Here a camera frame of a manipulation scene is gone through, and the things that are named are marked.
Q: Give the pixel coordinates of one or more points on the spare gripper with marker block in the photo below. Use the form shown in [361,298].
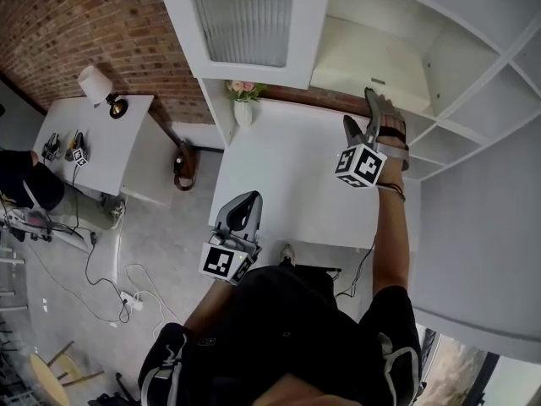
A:
[77,150]

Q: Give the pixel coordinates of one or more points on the person's black clothing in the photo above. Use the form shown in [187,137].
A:
[287,332]

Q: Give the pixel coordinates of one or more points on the white shelf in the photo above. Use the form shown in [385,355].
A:
[380,49]

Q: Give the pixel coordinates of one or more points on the wheeled chair base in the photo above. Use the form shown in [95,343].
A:
[29,222]

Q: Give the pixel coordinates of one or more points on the person's right forearm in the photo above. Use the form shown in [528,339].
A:
[391,243]

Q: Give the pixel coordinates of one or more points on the brown leather bag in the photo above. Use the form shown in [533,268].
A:
[186,167]

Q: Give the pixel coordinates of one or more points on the white table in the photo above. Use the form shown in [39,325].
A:
[101,150]

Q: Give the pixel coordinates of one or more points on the white shade table lamp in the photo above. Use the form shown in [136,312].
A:
[95,85]

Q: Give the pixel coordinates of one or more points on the small gray object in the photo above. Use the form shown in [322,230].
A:
[378,81]

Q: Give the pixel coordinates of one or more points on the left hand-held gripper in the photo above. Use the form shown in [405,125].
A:
[222,264]

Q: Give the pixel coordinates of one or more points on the yellow wooden stool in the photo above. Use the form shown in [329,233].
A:
[48,374]

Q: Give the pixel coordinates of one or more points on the spare gray gripper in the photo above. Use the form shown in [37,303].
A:
[51,146]

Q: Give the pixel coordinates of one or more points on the white power strip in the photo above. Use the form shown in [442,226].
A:
[132,301]

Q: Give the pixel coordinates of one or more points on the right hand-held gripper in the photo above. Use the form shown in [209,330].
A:
[363,165]

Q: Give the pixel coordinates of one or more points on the person's shoe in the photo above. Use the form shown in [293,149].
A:
[287,252]

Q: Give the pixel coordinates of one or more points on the person's right hand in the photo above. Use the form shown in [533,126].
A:
[395,123]

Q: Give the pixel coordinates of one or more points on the person's left forearm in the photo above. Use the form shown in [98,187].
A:
[207,307]

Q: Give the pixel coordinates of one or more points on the white glass cabinet door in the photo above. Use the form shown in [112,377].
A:
[305,36]

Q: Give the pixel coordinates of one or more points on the white ribbed vase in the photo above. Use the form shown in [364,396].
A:
[243,113]

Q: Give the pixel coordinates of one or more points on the pink flower bunch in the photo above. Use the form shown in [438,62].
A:
[245,89]

